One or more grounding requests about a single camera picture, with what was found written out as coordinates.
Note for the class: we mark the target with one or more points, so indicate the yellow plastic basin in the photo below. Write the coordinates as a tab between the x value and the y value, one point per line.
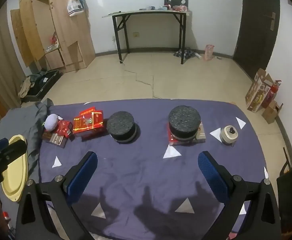
15	175

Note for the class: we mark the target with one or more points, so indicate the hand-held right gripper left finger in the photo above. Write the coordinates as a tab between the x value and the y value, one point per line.
82	177

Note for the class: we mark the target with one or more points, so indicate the red silver cigarette box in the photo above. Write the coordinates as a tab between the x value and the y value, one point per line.
64	128

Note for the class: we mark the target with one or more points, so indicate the open black suitcase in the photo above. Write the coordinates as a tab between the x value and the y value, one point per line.
41	82

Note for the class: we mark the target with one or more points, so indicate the shiny red cigarette box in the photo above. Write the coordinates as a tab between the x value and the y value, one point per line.
88	122

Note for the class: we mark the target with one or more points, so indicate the black foam cylinder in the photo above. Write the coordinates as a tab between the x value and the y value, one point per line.
184	123
122	127

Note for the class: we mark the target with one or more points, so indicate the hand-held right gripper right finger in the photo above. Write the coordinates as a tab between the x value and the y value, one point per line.
212	177

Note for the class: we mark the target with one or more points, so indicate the white plastic bag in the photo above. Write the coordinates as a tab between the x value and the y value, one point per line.
74	6

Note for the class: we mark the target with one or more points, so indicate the grey cloth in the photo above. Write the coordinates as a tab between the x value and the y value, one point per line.
21	122
141	170

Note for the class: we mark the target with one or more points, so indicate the dark door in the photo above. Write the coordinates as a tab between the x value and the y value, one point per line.
257	22

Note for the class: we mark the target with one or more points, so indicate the black red cigarette box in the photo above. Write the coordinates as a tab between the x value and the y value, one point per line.
54	140

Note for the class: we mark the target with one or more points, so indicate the round metal tin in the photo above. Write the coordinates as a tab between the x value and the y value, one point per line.
228	135

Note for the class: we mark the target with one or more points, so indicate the black folding table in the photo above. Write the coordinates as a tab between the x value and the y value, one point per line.
146	13

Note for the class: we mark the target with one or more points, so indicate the pink package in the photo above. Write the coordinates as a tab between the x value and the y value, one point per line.
208	53

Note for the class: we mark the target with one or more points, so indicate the pile of clothes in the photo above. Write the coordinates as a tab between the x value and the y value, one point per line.
185	53

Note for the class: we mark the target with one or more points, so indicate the small brown cardboard box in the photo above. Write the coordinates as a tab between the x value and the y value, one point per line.
270	112

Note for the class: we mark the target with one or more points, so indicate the red gold-lettered cigarette box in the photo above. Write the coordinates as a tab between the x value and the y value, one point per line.
172	140

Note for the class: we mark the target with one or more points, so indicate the pale round plush toy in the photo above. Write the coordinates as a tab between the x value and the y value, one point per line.
51	123

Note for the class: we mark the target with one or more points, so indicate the black bag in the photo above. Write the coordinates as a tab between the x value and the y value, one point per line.
291	200

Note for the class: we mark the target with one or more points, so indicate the red fire extinguisher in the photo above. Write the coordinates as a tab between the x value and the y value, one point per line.
270	93

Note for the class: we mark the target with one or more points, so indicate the beige curtain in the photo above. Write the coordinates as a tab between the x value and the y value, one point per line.
0	62

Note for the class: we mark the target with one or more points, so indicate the wooden wardrobe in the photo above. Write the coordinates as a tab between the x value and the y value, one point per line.
61	30

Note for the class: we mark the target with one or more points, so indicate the pile of small shelf items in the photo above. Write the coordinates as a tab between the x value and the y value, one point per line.
52	43

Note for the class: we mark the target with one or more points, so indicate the printed cardboard box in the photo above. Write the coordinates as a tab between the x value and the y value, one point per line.
257	92

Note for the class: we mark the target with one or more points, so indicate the gold-edged cigarette box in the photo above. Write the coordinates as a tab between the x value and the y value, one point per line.
201	133

